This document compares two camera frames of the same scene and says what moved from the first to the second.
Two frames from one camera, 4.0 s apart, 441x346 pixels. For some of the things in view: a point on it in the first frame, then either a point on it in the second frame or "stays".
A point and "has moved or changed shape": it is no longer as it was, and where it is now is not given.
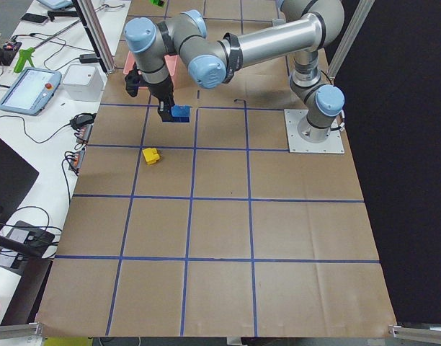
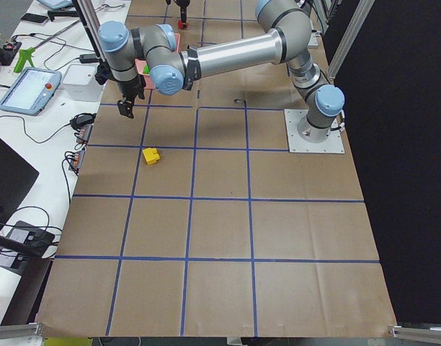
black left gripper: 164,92 to 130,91
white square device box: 83,83 stays
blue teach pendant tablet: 32,91 stays
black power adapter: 88,58 stays
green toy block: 157,2 has moved or changed shape
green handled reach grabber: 24,54 stays
